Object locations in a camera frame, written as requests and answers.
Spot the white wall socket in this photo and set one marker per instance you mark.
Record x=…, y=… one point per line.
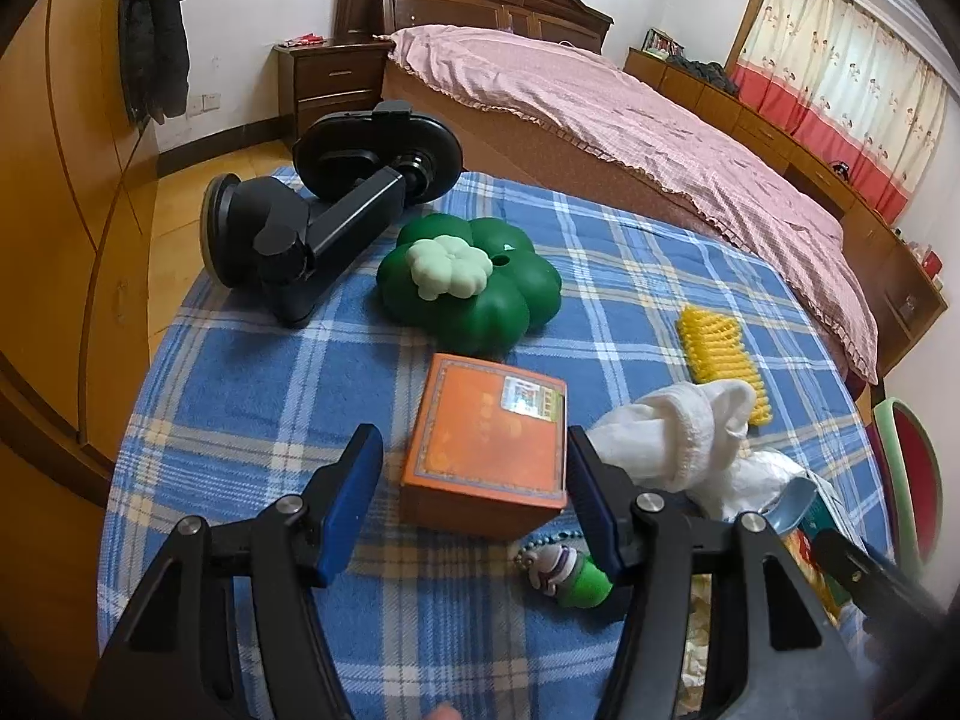
x=204, y=102

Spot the small red box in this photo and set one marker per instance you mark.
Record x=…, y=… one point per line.
x=931, y=262

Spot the black suction phone mount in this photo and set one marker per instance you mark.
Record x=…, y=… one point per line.
x=352, y=210

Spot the small black object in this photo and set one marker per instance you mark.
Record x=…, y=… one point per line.
x=838, y=170

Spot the blue plaid cloth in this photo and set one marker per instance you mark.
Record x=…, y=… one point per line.
x=225, y=390

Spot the dark wooden bed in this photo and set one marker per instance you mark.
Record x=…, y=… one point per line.
x=465, y=0

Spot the red bin with green rim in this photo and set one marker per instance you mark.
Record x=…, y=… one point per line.
x=911, y=465

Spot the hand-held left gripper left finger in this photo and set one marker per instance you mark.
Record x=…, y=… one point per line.
x=349, y=496

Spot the dark wooden nightstand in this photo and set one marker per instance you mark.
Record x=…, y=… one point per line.
x=330, y=90

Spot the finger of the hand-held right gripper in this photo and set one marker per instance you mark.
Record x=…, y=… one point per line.
x=877, y=577

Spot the dark grey clothing pile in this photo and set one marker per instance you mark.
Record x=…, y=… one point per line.
x=705, y=75

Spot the light wooden wardrobe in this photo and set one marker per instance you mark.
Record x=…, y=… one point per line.
x=67, y=165

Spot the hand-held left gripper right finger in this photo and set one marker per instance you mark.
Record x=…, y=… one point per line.
x=596, y=511

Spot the orange cardboard box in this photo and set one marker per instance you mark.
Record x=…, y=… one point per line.
x=480, y=450

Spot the colourful snack packet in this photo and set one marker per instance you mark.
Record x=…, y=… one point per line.
x=814, y=562

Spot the black hanging jacket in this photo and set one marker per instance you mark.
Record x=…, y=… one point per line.
x=154, y=37

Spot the light blue plastic spoon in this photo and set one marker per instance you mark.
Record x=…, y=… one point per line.
x=795, y=502

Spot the light green small pumpkin toy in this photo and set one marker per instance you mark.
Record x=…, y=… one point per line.
x=446, y=266

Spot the pink checked blanket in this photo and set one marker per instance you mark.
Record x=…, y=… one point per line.
x=637, y=127

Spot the long low wooden cabinet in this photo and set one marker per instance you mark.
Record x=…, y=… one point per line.
x=757, y=127

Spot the dark green pumpkin cushion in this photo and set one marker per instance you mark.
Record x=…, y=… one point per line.
x=499, y=304

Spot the cream and red curtain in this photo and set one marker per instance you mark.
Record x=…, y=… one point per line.
x=840, y=75

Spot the white knitted cloth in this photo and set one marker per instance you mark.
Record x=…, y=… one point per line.
x=690, y=420

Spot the row of books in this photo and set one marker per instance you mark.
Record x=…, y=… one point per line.
x=661, y=43

